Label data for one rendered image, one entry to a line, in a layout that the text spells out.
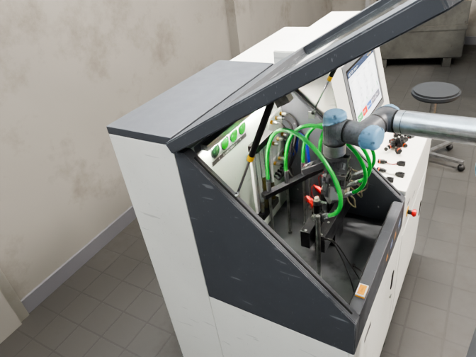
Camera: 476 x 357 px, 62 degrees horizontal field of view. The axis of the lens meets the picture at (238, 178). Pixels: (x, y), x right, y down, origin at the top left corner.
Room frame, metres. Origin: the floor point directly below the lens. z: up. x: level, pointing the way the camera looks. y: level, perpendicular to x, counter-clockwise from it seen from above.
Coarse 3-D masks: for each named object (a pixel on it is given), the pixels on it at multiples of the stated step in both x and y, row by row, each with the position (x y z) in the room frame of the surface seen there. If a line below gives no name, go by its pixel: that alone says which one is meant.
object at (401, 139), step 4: (396, 136) 1.76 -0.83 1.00; (400, 136) 1.73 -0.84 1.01; (404, 136) 1.76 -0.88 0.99; (408, 136) 1.75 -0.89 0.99; (412, 136) 1.75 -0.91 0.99; (392, 140) 1.71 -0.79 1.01; (396, 140) 1.67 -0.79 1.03; (400, 140) 1.66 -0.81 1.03; (404, 140) 1.71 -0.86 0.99; (388, 144) 1.65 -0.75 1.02; (392, 144) 1.66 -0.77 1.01; (396, 144) 1.67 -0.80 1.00; (400, 144) 1.65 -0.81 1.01; (404, 144) 1.67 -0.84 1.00; (384, 148) 1.64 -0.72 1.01; (388, 148) 1.64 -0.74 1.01; (396, 148) 1.65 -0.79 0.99; (400, 148) 1.61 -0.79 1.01; (396, 152) 1.62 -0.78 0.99; (400, 152) 1.59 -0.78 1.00
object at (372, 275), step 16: (400, 208) 1.25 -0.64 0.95; (384, 224) 1.17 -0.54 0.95; (400, 224) 1.28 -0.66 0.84; (384, 240) 1.09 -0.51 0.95; (384, 256) 1.03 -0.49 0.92; (368, 272) 0.94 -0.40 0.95; (384, 272) 1.06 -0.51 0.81; (368, 288) 0.88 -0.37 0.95; (352, 304) 0.82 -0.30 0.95; (368, 304) 0.87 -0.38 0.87
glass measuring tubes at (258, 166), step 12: (264, 132) 1.44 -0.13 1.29; (264, 144) 1.38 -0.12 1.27; (264, 156) 1.40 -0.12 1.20; (252, 168) 1.34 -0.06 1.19; (264, 168) 1.38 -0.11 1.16; (252, 180) 1.35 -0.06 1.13; (264, 180) 1.37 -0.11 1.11; (264, 204) 1.38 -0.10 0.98; (276, 204) 1.42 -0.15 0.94; (264, 216) 1.33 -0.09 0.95
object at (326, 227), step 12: (336, 204) 1.30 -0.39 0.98; (348, 204) 1.35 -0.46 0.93; (336, 216) 1.23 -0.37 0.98; (312, 228) 1.18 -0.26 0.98; (324, 228) 1.17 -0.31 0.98; (336, 228) 1.23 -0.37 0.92; (312, 240) 1.18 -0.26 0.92; (324, 240) 1.12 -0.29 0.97; (336, 240) 1.23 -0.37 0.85; (324, 252) 1.12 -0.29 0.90
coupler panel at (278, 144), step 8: (272, 112) 1.52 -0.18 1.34; (280, 112) 1.57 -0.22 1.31; (272, 120) 1.50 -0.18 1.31; (280, 120) 1.58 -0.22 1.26; (272, 128) 1.51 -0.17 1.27; (280, 136) 1.57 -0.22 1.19; (272, 144) 1.50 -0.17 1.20; (280, 144) 1.57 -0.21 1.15; (272, 152) 1.50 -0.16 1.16; (280, 152) 1.56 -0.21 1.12; (280, 160) 1.56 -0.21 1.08
